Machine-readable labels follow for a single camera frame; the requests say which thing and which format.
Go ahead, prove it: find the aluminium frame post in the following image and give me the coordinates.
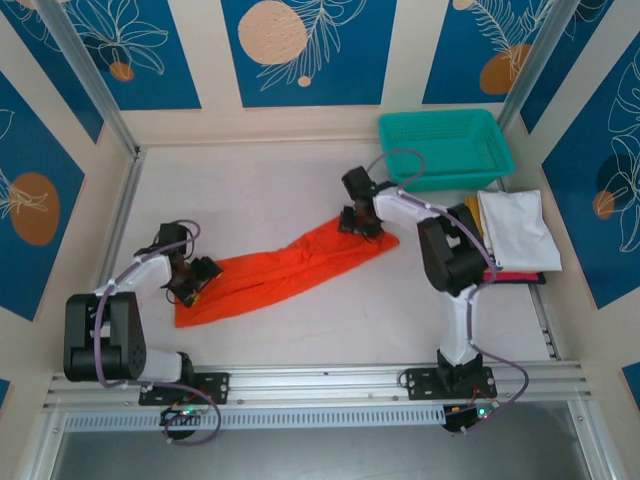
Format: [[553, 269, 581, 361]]
[[497, 0, 576, 135], [35, 0, 144, 160]]

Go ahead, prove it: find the grey metal panel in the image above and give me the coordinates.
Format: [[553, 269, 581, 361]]
[[49, 427, 601, 480]]

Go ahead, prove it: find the folded white t-shirt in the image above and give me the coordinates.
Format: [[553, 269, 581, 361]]
[[475, 188, 564, 274]]

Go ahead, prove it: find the orange t-shirt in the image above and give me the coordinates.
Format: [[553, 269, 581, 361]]
[[173, 215, 401, 330]]

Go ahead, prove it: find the folded pink t-shirt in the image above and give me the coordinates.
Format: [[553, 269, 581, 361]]
[[482, 271, 541, 283]]

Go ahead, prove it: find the folded yellow t-shirt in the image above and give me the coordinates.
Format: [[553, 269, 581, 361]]
[[463, 195, 494, 249]]

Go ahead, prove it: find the white slotted cable duct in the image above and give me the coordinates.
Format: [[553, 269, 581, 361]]
[[62, 404, 449, 434]]

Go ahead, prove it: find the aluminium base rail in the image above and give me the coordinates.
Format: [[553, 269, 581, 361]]
[[42, 358, 599, 412]]

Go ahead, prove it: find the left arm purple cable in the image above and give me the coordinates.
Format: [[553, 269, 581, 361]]
[[94, 219, 222, 445]]

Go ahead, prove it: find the teal plastic basket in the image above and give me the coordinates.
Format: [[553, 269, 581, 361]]
[[377, 108, 516, 194]]

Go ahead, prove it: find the aluminium side rail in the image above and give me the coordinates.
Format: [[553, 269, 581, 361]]
[[74, 147, 147, 371], [528, 284, 562, 362]]

